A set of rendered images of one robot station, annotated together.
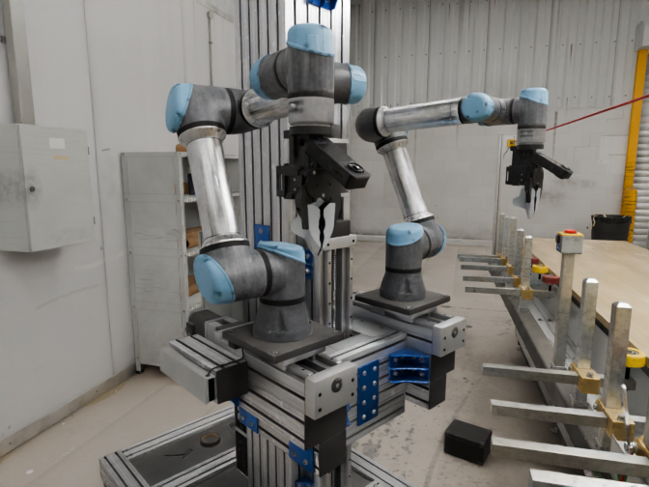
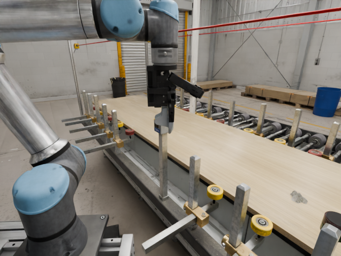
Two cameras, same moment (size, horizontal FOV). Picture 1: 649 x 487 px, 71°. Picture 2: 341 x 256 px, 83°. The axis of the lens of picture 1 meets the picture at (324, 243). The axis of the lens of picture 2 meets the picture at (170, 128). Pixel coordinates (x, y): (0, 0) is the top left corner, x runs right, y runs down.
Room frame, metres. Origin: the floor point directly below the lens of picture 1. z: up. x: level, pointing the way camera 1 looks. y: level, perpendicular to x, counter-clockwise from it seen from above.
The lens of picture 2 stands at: (0.96, -0.16, 1.55)
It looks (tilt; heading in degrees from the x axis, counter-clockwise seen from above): 21 degrees down; 310
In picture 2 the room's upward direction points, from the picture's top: straight up
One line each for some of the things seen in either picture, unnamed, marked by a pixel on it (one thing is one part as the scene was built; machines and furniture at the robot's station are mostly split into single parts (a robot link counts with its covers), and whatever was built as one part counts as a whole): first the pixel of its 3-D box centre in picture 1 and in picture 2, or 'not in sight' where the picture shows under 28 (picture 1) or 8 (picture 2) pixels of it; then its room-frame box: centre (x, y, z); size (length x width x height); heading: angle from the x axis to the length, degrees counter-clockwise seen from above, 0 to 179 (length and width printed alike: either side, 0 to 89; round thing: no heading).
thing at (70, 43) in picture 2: (502, 199); (79, 81); (3.60, -1.40, 1.20); 0.15 x 0.12 x 1.00; 166
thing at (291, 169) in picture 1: (308, 164); not in sight; (0.78, 0.03, 1.46); 0.09 x 0.08 x 0.12; 43
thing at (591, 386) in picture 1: (583, 376); (195, 213); (1.35, -0.81, 0.81); 0.14 x 0.06 x 0.05; 166
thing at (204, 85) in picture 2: not in sight; (208, 84); (5.41, -8.14, 0.23); 2.41 x 0.77 x 0.17; 75
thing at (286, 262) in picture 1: (279, 268); not in sight; (1.11, 0.11, 1.21); 0.13 x 0.12 x 0.14; 126
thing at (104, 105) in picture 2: (517, 270); (106, 127); (2.58, -1.11, 0.87); 0.04 x 0.04 x 0.48; 76
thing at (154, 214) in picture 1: (193, 257); not in sight; (3.44, 1.00, 0.78); 0.90 x 0.45 x 1.55; 163
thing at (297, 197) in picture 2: not in sight; (299, 195); (0.97, -1.12, 0.91); 0.09 x 0.07 x 0.02; 110
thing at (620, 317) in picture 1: (612, 389); (235, 234); (1.12, -0.76, 0.87); 0.04 x 0.04 x 0.48; 76
